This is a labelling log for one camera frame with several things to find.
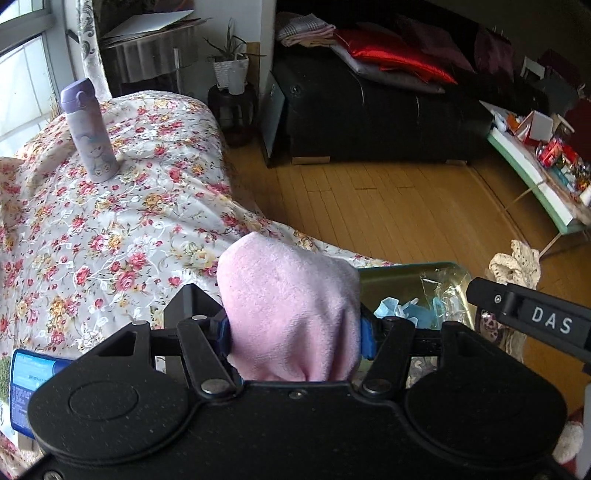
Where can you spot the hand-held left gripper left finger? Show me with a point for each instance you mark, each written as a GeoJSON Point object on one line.
{"type": "Point", "coordinates": [223, 337]}

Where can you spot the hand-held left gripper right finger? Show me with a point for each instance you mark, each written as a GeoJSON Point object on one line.
{"type": "Point", "coordinates": [367, 337]}

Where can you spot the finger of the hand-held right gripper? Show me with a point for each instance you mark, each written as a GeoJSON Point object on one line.
{"type": "Point", "coordinates": [487, 295]}

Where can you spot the light blue cloth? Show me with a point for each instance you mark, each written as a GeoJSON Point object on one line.
{"type": "Point", "coordinates": [401, 311]}

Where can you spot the pink plush cloth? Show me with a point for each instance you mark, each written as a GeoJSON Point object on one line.
{"type": "Point", "coordinates": [291, 304]}

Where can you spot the cream crochet doily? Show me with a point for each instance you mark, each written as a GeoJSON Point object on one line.
{"type": "Point", "coordinates": [512, 265]}

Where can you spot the red white plush toy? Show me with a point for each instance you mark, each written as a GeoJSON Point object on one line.
{"type": "Point", "coordinates": [575, 438]}

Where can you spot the glass coffee table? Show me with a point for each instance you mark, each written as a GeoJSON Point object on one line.
{"type": "Point", "coordinates": [521, 157]}

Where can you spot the colourful clutter pile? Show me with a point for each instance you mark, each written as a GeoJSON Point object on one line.
{"type": "Point", "coordinates": [563, 164]}

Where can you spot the floral tablecloth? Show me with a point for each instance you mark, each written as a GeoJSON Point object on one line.
{"type": "Point", "coordinates": [138, 207]}

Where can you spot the white box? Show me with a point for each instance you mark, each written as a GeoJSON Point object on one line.
{"type": "Point", "coordinates": [538, 124]}

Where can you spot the blue tissue pack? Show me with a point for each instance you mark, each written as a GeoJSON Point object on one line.
{"type": "Point", "coordinates": [37, 383]}

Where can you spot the black sofa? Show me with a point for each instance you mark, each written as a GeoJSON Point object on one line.
{"type": "Point", "coordinates": [369, 120]}

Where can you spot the black round stool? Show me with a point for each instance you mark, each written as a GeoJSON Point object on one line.
{"type": "Point", "coordinates": [233, 115]}

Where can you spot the grey cushion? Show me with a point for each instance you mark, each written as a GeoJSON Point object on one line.
{"type": "Point", "coordinates": [392, 82]}

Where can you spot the purple water bottle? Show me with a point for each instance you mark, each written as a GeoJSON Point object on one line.
{"type": "Point", "coordinates": [90, 134]}

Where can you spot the dark maroon cushion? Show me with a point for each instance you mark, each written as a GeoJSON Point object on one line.
{"type": "Point", "coordinates": [434, 41]}

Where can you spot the red satin pillow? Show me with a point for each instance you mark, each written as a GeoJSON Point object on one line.
{"type": "Point", "coordinates": [392, 53]}

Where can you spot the potted plant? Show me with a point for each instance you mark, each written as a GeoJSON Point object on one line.
{"type": "Point", "coordinates": [228, 69]}

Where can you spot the metal cabinet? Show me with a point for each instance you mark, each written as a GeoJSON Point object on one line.
{"type": "Point", "coordinates": [147, 60]}

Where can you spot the plaid folded cloth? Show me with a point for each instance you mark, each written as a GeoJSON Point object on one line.
{"type": "Point", "coordinates": [304, 27]}

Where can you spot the patterned curtain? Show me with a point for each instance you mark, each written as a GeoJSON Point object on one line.
{"type": "Point", "coordinates": [90, 46]}

